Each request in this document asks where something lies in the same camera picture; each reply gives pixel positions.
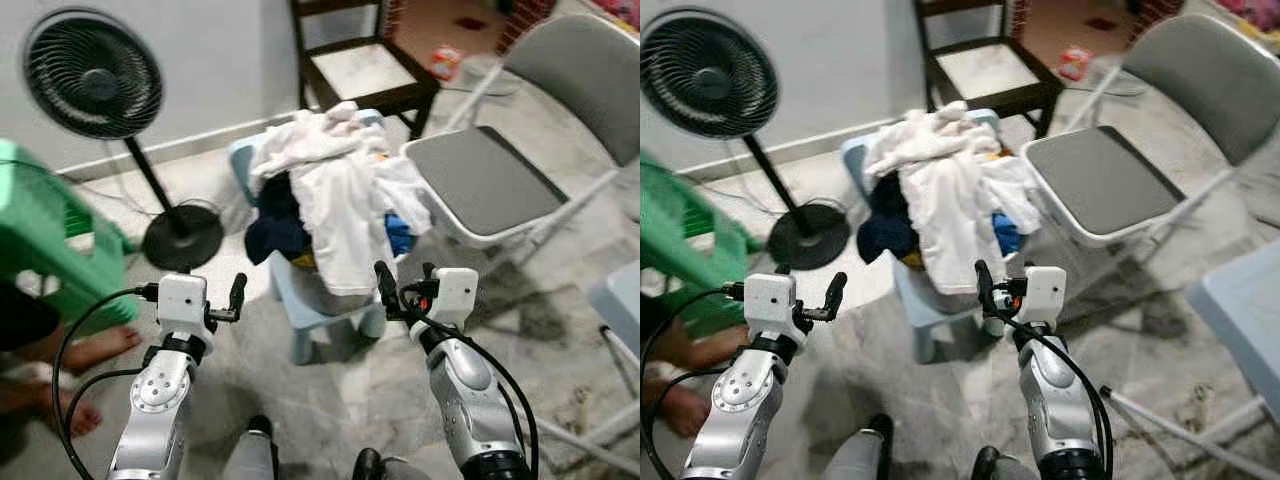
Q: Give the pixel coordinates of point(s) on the grey white folding chair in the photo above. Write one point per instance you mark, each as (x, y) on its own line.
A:
(1100, 180)
(480, 180)

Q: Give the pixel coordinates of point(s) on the green plastic stool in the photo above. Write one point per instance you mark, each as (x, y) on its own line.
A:
(690, 240)
(50, 230)

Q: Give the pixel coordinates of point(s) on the dark wooden chair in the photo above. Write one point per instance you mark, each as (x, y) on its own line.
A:
(990, 70)
(365, 70)

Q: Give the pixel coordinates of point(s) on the black standing fan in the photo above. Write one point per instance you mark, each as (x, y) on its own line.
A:
(710, 75)
(95, 75)

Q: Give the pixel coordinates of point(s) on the red snack packet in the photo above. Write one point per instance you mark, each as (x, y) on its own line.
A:
(1075, 62)
(446, 62)

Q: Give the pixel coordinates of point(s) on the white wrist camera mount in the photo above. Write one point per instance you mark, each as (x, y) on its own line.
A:
(182, 305)
(457, 298)
(770, 305)
(1043, 296)

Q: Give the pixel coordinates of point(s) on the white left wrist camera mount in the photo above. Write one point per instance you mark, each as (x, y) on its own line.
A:
(182, 305)
(770, 305)

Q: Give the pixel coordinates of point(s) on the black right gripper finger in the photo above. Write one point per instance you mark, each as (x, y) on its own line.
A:
(986, 285)
(387, 288)

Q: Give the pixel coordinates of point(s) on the white shirt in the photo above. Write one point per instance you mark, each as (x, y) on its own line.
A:
(955, 230)
(345, 230)

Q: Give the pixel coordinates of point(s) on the robot left leg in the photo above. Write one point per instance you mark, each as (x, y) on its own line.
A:
(860, 450)
(250, 450)

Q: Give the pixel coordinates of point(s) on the light blue child chair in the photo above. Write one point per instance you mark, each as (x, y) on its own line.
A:
(920, 310)
(300, 310)

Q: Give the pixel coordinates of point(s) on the navy garment on chair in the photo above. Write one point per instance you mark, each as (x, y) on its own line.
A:
(275, 225)
(885, 225)

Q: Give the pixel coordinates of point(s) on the pale grey folding table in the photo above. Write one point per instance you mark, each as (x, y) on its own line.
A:
(1240, 310)
(615, 310)

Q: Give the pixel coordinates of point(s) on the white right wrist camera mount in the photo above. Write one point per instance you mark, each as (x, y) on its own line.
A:
(457, 298)
(1043, 296)

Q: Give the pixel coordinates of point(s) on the bright blue garment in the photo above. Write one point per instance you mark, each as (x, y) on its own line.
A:
(400, 235)
(1007, 233)

